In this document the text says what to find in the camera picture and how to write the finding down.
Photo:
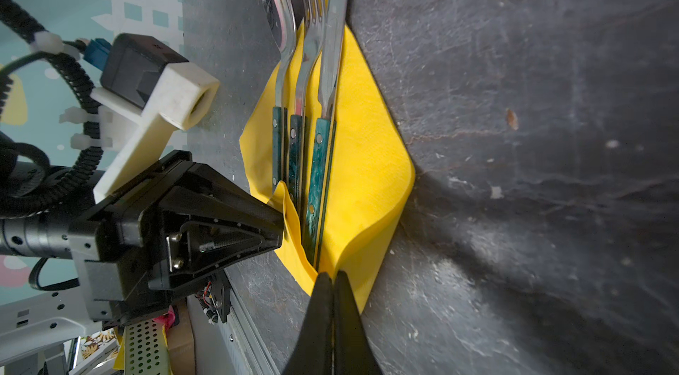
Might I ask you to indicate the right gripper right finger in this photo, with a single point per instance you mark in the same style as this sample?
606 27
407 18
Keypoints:
352 353

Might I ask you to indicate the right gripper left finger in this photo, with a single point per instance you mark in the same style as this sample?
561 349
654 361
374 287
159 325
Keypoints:
313 351

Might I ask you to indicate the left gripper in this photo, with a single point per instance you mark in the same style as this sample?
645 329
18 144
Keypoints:
162 235

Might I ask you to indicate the yellow paper napkin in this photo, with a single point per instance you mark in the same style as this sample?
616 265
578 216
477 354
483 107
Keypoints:
371 179

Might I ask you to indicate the fork with teal handle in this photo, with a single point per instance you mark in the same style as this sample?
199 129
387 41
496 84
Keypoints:
314 33

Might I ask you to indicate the knife with teal handle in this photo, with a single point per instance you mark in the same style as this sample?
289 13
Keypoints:
323 137

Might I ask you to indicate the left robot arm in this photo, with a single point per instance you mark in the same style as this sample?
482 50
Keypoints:
39 200

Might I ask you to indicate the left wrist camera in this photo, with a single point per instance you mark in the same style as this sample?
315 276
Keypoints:
157 91

